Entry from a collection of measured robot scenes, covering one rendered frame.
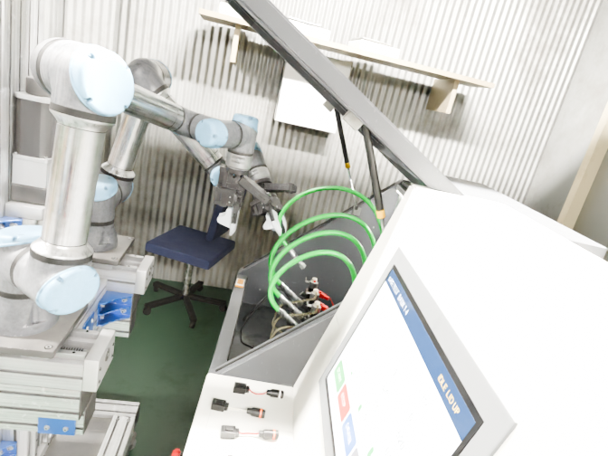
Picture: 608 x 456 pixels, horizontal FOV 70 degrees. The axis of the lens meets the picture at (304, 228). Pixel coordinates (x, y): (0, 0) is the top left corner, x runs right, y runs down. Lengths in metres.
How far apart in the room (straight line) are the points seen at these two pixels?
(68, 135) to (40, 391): 0.63
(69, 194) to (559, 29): 3.64
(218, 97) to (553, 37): 2.53
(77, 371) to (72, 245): 0.34
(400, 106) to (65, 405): 2.92
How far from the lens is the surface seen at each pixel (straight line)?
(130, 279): 1.61
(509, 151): 3.93
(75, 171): 0.94
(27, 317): 1.17
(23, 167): 1.34
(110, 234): 1.60
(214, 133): 1.16
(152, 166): 3.44
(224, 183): 1.31
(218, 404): 1.06
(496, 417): 0.50
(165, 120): 1.21
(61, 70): 0.93
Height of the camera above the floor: 1.69
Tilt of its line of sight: 17 degrees down
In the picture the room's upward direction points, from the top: 13 degrees clockwise
